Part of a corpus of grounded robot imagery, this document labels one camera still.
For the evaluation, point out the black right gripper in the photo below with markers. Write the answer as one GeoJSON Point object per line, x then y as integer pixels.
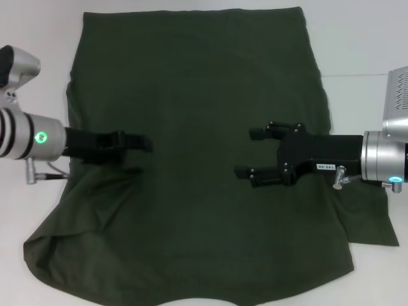
{"type": "Point", "coordinates": [318, 153]}

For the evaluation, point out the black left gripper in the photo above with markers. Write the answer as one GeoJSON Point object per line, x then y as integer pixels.
{"type": "Point", "coordinates": [86, 143]}

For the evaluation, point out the dark green shirt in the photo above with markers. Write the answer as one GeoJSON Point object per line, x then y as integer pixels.
{"type": "Point", "coordinates": [204, 207]}

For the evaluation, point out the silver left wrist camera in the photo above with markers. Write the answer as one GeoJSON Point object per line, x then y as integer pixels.
{"type": "Point", "coordinates": [22, 67]}

